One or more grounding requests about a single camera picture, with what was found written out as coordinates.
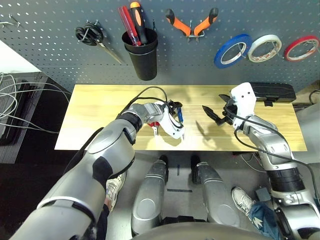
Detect white mesh sneaker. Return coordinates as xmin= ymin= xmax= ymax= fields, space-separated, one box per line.
xmin=106 ymin=172 xmax=127 ymax=212

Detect grey foot pedal box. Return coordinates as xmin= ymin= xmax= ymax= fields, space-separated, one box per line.
xmin=254 ymin=187 xmax=273 ymax=203

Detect silver robot right leg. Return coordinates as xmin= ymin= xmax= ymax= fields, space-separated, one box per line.
xmin=191 ymin=154 xmax=241 ymax=228

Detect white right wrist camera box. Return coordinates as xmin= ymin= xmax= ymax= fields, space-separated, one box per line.
xmin=229 ymin=81 xmax=257 ymax=130

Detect black cup holder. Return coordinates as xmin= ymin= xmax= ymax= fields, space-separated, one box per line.
xmin=121 ymin=27 xmax=159 ymax=81

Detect grey perforated pegboard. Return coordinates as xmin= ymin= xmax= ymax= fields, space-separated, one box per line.
xmin=0 ymin=0 xmax=320 ymax=93

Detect black floor equipment box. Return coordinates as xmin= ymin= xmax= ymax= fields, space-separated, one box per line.
xmin=0 ymin=71 xmax=50 ymax=165

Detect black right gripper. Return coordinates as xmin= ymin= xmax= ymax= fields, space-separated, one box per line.
xmin=201 ymin=93 xmax=238 ymax=127

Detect silver robot left leg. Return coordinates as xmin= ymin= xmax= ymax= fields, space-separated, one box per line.
xmin=131 ymin=154 xmax=170 ymax=236

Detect red handled scissors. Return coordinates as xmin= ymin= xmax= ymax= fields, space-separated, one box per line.
xmin=147 ymin=121 xmax=161 ymax=137

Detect red handled screwdriver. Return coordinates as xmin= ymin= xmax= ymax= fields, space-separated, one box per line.
xmin=117 ymin=5 xmax=142 ymax=47

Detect large white machine housing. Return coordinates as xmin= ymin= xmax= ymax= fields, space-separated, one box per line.
xmin=294 ymin=82 xmax=320 ymax=163

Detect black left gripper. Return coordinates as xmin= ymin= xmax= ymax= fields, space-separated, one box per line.
xmin=166 ymin=100 xmax=183 ymax=117

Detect white tape roll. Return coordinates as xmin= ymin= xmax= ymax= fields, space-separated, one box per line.
xmin=247 ymin=34 xmax=283 ymax=63

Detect silver robot torso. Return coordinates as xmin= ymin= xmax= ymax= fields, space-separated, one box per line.
xmin=132 ymin=221 xmax=267 ymax=240

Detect blue handled screwdriver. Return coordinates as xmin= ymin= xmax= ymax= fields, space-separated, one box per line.
xmin=176 ymin=106 xmax=186 ymax=141

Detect orange black handled pliers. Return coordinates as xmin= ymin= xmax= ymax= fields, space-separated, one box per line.
xmin=164 ymin=7 xmax=220 ymax=38

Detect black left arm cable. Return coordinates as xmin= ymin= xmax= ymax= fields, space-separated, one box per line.
xmin=115 ymin=86 xmax=169 ymax=120

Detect grey loose cable bundle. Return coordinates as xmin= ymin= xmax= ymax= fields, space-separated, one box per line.
xmin=0 ymin=72 xmax=72 ymax=135

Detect silver robot leg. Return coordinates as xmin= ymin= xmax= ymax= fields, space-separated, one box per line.
xmin=131 ymin=154 xmax=170 ymax=236
xmin=191 ymin=154 xmax=241 ymax=228

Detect bare metal pegboard hook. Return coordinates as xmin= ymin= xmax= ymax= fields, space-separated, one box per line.
xmin=0 ymin=13 xmax=23 ymax=29

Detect blue tape roll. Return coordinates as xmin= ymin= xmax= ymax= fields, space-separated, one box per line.
xmin=213 ymin=33 xmax=254 ymax=69

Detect black plastic tool case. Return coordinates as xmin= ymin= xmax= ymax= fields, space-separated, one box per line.
xmin=249 ymin=81 xmax=297 ymax=107

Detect metal pliers hook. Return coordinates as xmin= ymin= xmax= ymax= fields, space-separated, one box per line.
xmin=187 ymin=19 xmax=206 ymax=43

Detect red tape roll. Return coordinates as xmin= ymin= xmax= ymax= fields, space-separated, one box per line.
xmin=283 ymin=35 xmax=320 ymax=63

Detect blue jeans leg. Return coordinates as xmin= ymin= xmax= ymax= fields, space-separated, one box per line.
xmin=249 ymin=201 xmax=282 ymax=240

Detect white lace sneaker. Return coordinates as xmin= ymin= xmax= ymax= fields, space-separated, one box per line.
xmin=231 ymin=186 xmax=256 ymax=216

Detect black handled scissors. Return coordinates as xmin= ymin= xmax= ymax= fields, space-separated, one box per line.
xmin=74 ymin=21 xmax=126 ymax=65

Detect dark trouser leg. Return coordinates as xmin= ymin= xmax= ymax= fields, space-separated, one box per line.
xmin=96 ymin=203 xmax=111 ymax=240

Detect orange black handled screwdriver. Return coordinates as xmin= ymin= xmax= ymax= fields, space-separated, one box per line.
xmin=129 ymin=1 xmax=149 ymax=46

